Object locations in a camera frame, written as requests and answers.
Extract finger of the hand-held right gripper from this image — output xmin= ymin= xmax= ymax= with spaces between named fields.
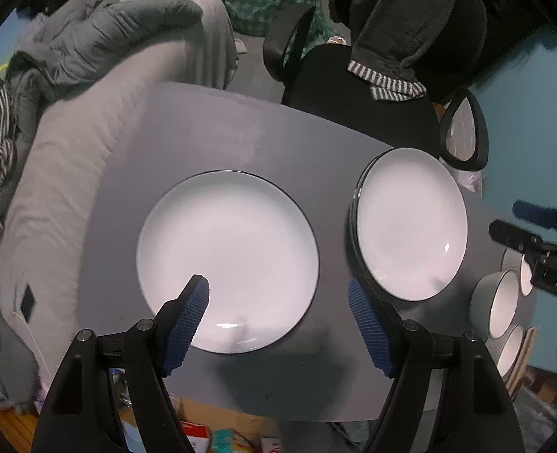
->
xmin=513 ymin=200 xmax=557 ymax=237
xmin=488 ymin=219 xmax=549 ymax=259

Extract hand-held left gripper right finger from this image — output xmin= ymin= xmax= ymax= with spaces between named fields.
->
xmin=348 ymin=277 xmax=527 ymax=453

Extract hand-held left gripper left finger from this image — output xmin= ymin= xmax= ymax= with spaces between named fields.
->
xmin=32 ymin=274 xmax=210 ymax=453

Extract grey bowl with white inside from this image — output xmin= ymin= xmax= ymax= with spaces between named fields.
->
xmin=468 ymin=270 xmax=521 ymax=341
xmin=502 ymin=245 xmax=537 ymax=298
xmin=494 ymin=325 xmax=527 ymax=388

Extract white plate with black rim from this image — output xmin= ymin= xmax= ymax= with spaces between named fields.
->
xmin=355 ymin=148 xmax=469 ymax=302
xmin=136 ymin=170 xmax=320 ymax=354
xmin=347 ymin=151 xmax=392 ymax=288

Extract wooden board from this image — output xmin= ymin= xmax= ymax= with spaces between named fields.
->
xmin=507 ymin=325 xmax=540 ymax=390

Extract red and white packet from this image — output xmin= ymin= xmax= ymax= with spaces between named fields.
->
xmin=182 ymin=421 xmax=213 ymax=453

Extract teal packet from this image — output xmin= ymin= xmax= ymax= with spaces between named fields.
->
xmin=211 ymin=428 xmax=253 ymax=453

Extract grey blanket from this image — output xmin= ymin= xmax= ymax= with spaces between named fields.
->
xmin=0 ymin=264 xmax=41 ymax=411

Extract grey sofa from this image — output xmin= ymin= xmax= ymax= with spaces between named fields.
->
xmin=0 ymin=0 xmax=238 ymax=388

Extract black office chair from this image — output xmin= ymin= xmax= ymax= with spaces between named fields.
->
xmin=262 ymin=0 xmax=489 ymax=173

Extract dark grey garment striped cuffs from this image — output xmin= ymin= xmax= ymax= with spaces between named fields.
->
xmin=328 ymin=0 xmax=463 ymax=103

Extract grey puffer jacket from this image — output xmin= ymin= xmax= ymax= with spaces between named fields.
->
xmin=17 ymin=0 xmax=205 ymax=100

